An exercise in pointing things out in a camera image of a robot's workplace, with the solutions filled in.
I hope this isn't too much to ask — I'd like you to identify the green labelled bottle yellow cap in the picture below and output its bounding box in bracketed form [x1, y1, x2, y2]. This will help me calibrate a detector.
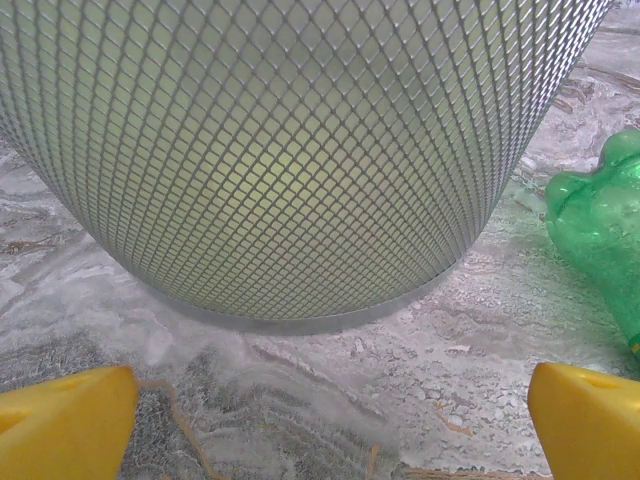
[543, 127, 640, 357]

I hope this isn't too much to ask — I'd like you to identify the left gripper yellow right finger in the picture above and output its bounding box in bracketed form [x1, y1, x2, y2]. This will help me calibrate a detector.
[528, 362, 640, 480]

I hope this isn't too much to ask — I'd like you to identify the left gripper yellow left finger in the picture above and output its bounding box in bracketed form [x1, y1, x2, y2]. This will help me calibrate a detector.
[0, 365, 141, 480]

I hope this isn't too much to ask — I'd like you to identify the wire mesh bin green liner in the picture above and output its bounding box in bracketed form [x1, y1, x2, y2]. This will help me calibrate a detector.
[0, 0, 614, 335]

